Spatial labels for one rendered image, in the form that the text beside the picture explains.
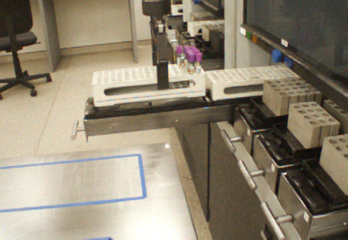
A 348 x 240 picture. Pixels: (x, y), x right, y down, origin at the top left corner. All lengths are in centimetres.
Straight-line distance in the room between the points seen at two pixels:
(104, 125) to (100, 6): 358
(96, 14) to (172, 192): 395
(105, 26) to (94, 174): 387
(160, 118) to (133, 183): 32
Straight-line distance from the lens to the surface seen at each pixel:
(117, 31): 451
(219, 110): 97
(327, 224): 65
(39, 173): 74
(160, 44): 86
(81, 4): 447
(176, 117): 95
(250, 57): 110
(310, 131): 74
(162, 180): 66
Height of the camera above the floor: 122
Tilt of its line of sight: 25 degrees down
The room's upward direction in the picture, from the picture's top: 3 degrees counter-clockwise
